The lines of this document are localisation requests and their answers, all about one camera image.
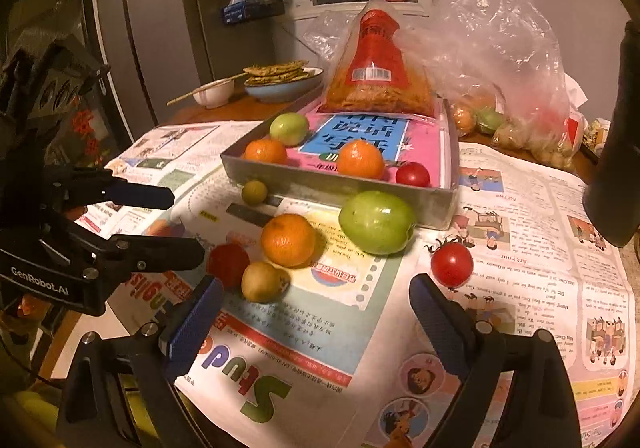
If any clear plastic bag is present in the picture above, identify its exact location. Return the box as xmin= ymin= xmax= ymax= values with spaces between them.
xmin=305 ymin=0 xmax=586 ymax=169

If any colourful cartoon newspaper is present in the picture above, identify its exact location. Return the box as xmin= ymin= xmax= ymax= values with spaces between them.
xmin=107 ymin=143 xmax=631 ymax=448

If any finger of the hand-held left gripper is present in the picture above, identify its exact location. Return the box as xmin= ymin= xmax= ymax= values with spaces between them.
xmin=84 ymin=234 xmax=206 ymax=290
xmin=60 ymin=167 xmax=176 ymax=210

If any grey refrigerator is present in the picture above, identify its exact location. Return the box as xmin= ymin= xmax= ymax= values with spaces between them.
xmin=92 ymin=0 xmax=241 ymax=129

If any pink and blue book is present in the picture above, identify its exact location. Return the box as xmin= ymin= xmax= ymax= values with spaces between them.
xmin=280 ymin=111 xmax=451 ymax=189

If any pile of small yellow fruits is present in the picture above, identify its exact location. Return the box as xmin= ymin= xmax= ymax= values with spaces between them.
xmin=492 ymin=121 xmax=581 ymax=169

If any red snack packet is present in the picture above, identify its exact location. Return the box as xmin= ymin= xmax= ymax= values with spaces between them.
xmin=317 ymin=0 xmax=438 ymax=118

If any orange fruit in bag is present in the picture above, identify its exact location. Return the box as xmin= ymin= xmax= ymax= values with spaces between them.
xmin=450 ymin=106 xmax=476 ymax=136

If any small olive-green fruit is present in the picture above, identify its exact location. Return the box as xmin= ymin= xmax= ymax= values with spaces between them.
xmin=241 ymin=261 xmax=291 ymax=303
xmin=241 ymin=179 xmax=269 ymax=205

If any red tomato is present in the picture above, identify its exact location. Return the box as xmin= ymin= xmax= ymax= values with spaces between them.
xmin=395 ymin=161 xmax=431 ymax=187
xmin=207 ymin=243 xmax=251 ymax=289
xmin=425 ymin=235 xmax=474 ymax=286

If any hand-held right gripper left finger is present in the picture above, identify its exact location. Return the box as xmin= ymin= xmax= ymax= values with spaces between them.
xmin=55 ymin=275 xmax=226 ymax=448

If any green fruit in bag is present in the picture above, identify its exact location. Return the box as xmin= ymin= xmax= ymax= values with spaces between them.
xmin=475 ymin=108 xmax=506 ymax=134

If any orange mandarin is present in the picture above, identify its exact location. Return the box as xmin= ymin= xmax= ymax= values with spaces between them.
xmin=337 ymin=139 xmax=386 ymax=179
xmin=261 ymin=213 xmax=317 ymax=268
xmin=244 ymin=138 xmax=289 ymax=166

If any blue bowl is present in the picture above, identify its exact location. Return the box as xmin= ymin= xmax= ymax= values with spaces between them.
xmin=244 ymin=67 xmax=323 ymax=104

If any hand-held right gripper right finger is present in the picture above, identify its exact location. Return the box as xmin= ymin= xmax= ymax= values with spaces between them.
xmin=409 ymin=273 xmax=583 ymax=448

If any large green apple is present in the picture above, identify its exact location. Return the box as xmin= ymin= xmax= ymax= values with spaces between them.
xmin=339 ymin=191 xmax=417 ymax=255

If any stack of flat pancakes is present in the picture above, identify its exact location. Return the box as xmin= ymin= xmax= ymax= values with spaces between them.
xmin=242 ymin=60 xmax=311 ymax=85

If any small white bowl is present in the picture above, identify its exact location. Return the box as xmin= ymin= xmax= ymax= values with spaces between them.
xmin=192 ymin=77 xmax=235 ymax=109

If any grey metal tray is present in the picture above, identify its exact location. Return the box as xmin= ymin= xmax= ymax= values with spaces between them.
xmin=221 ymin=98 xmax=460 ymax=229

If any blue tissue box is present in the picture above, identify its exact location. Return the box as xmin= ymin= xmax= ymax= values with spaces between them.
xmin=220 ymin=0 xmax=283 ymax=25

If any red paper decoration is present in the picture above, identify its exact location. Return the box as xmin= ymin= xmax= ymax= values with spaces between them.
xmin=70 ymin=108 xmax=108 ymax=164

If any newspaper with small photos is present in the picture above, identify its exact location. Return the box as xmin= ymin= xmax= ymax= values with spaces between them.
xmin=82 ymin=121 xmax=266 ymax=239

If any pair of wooden chopsticks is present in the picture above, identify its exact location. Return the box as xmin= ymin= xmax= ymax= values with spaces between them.
xmin=166 ymin=73 xmax=246 ymax=106

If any small green apple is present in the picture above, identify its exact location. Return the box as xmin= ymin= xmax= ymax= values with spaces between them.
xmin=269 ymin=112 xmax=308 ymax=146

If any black thermos bottle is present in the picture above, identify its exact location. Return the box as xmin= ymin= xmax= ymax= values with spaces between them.
xmin=582 ymin=21 xmax=640 ymax=249

